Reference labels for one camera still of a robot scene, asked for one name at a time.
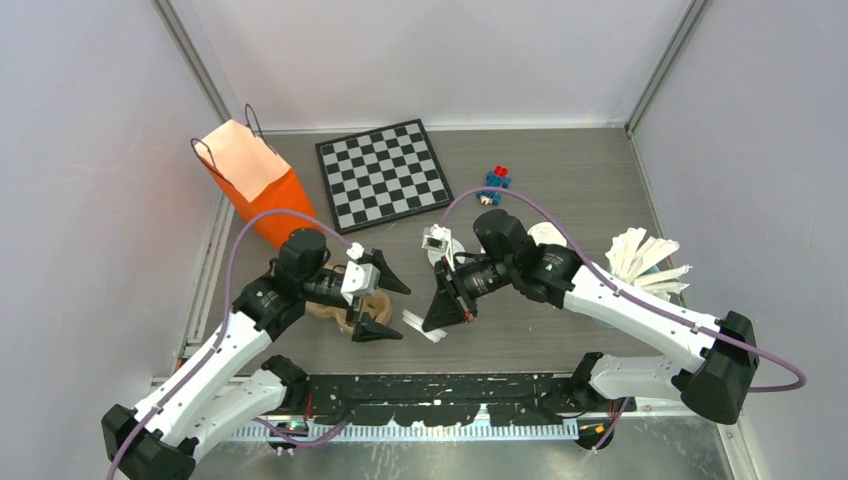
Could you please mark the white paper-wrapped straws bundle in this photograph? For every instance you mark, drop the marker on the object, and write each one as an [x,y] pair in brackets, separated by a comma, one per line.
[635,258]

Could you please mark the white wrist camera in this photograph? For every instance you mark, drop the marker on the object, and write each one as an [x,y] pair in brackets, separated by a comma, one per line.
[437,241]
[360,276]

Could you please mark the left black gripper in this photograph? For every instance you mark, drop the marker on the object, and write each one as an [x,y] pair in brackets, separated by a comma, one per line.
[367,328]

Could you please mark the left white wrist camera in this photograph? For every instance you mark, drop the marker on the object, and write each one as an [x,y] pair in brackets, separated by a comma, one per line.
[360,276]

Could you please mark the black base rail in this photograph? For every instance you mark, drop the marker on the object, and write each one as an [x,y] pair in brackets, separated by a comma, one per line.
[508,399]

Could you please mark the brown pulp cup carrier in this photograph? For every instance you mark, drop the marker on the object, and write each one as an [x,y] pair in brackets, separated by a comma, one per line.
[374,308]

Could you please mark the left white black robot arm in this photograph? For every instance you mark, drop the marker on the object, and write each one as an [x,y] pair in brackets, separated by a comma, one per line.
[166,434]

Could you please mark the white plastic cup lid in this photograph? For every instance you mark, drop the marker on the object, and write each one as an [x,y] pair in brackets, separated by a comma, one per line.
[456,247]

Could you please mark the black white chessboard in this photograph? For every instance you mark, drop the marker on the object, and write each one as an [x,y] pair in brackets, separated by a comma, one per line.
[382,175]

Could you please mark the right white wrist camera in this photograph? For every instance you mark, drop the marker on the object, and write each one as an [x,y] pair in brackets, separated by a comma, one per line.
[437,241]

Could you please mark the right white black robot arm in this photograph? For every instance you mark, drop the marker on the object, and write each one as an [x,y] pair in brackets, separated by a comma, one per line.
[702,361]

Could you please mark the orange paper bag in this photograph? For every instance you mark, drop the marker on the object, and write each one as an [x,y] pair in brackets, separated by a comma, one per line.
[260,184]

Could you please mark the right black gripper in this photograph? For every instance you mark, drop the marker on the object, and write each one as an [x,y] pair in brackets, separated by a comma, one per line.
[446,308]

